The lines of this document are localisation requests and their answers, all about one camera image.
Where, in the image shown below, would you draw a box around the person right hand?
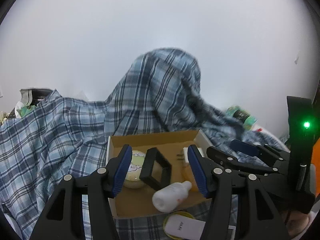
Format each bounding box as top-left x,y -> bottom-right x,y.
283,211 -> 310,239

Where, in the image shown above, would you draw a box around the grey bag behind blanket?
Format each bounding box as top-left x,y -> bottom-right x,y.
20,88 -> 53,106

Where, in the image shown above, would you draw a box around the white bottle orange label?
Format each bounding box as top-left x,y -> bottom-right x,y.
152,181 -> 192,213

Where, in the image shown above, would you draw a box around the white charger cube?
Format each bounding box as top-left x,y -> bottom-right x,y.
182,147 -> 205,165

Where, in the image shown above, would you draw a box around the blue plaid blanket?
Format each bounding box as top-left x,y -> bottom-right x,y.
1,48 -> 283,239

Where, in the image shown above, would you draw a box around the orange soap bar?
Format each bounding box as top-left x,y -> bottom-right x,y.
181,164 -> 199,192

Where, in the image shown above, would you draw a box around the white AUX remote control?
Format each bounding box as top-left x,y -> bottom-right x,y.
164,215 -> 205,240

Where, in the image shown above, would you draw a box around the round cream tin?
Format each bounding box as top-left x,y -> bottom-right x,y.
124,150 -> 146,189

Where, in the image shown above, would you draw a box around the yellow round lid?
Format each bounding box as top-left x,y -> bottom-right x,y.
163,211 -> 195,239

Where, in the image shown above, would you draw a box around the black square frame case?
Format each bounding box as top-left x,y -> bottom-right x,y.
139,147 -> 172,191

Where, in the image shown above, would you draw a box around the cardboard yogurt box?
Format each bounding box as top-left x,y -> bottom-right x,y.
106,130 -> 212,218

